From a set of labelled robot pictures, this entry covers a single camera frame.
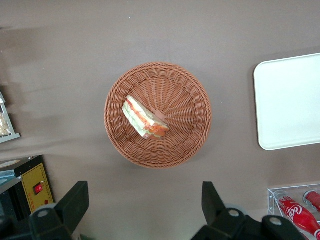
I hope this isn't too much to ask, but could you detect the cream rectangular tray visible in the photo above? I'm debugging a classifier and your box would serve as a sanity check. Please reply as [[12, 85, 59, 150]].
[[253, 52, 320, 151]]

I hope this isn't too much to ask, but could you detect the triangular sandwich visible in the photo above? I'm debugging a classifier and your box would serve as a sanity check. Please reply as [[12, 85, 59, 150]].
[[121, 94, 170, 140]]

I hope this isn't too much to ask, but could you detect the clear container at left edge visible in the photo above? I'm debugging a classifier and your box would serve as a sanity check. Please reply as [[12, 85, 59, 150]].
[[0, 91, 21, 145]]

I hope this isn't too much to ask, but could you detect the clear acrylic bottle rack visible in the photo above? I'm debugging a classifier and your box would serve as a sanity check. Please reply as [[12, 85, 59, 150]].
[[266, 183, 320, 240]]

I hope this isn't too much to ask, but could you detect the round brown wicker basket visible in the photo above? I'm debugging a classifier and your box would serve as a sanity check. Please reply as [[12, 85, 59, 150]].
[[103, 61, 213, 170]]

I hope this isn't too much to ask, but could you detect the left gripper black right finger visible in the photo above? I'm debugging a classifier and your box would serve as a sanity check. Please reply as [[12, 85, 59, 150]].
[[191, 181, 263, 240]]

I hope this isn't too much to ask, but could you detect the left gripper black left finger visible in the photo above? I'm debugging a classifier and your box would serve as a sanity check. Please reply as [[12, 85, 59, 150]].
[[28, 181, 90, 240]]

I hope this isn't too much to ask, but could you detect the clear bag of puffed snacks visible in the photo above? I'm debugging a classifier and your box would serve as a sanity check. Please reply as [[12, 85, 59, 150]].
[[0, 112, 15, 137]]

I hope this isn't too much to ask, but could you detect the red cola bottle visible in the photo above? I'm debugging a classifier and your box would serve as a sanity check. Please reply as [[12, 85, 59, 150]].
[[303, 190, 320, 211], [276, 195, 320, 240]]

